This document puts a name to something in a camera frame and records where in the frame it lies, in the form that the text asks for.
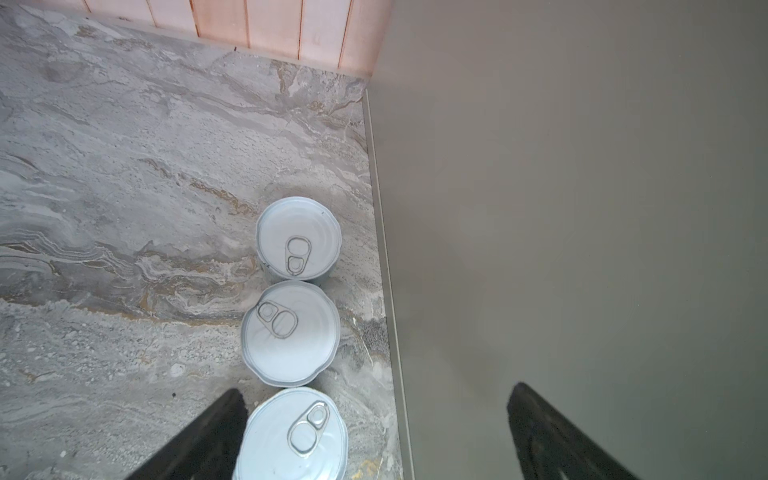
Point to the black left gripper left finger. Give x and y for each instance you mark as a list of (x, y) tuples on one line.
[(207, 448)]

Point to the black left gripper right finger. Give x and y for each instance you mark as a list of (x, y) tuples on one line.
[(549, 446)]

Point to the left floor can near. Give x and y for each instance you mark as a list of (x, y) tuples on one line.
[(298, 433)]

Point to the floor can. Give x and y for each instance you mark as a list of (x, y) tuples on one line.
[(298, 433), (291, 334), (298, 238)]

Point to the left floor can middle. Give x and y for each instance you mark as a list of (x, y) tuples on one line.
[(291, 334)]

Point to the left floor can far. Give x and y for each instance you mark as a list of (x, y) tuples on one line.
[(298, 238)]

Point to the grey metal cabinet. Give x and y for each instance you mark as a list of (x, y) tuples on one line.
[(573, 195)]

